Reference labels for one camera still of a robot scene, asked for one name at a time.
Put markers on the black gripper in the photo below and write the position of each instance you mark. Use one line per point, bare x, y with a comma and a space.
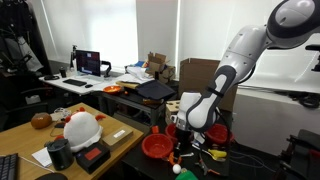
182, 137

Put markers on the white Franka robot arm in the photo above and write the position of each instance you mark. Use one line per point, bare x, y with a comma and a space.
240, 56

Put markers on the white ping pong ball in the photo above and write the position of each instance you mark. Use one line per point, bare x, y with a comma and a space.
176, 169

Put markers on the red plastic bowl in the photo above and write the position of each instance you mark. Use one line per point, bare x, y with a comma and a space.
155, 146
170, 130
218, 135

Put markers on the orange bowl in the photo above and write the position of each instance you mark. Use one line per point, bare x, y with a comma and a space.
112, 89

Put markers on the clear glass bowl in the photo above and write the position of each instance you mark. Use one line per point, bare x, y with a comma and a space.
61, 112

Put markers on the blue white toothpaste tube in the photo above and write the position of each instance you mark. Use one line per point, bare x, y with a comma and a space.
200, 138

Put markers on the orange wedge block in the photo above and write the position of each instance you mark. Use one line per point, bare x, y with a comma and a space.
155, 129

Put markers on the yellow toy banana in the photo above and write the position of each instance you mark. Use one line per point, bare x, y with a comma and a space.
218, 153

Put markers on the wooden shape sorter box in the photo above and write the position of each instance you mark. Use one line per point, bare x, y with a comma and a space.
171, 110

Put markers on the small flat cardboard box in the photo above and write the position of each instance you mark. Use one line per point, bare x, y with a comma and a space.
116, 138

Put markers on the dark blue bin lid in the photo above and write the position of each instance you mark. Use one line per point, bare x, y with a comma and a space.
155, 90

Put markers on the black metal table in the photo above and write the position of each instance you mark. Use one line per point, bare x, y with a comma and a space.
130, 100

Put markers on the large cardboard box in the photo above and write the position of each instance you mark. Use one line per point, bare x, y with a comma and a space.
196, 80

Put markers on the open small cardboard box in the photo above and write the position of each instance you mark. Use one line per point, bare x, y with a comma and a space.
160, 66

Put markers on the white plastic bags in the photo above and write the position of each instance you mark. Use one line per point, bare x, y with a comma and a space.
138, 73

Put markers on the black box red label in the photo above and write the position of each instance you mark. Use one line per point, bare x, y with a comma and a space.
83, 164

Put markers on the white plush toy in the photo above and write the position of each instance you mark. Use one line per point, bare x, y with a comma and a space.
81, 130

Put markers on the white office desk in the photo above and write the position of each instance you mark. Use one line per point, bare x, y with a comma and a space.
100, 83

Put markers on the black curved stand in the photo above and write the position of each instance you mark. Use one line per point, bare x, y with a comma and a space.
106, 68

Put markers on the black computer mouse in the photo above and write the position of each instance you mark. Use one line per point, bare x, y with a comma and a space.
88, 86

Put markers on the black cylinder speaker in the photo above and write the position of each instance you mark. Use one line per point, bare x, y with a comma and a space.
60, 155

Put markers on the black keyboard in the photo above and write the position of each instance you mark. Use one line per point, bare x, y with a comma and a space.
8, 166
75, 82

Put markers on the black computer monitor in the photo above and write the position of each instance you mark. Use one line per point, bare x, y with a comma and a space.
88, 62

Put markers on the black mouse pad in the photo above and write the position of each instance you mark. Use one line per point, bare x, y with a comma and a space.
51, 176

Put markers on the white paper sheet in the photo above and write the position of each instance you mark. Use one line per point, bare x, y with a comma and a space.
40, 156

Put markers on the black mug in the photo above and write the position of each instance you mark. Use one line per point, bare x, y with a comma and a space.
63, 72

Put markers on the brown toy football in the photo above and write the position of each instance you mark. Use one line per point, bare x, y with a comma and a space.
41, 120

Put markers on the black headphones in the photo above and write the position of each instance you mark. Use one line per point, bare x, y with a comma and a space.
51, 77

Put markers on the light wooden table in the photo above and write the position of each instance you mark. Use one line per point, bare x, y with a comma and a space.
20, 140

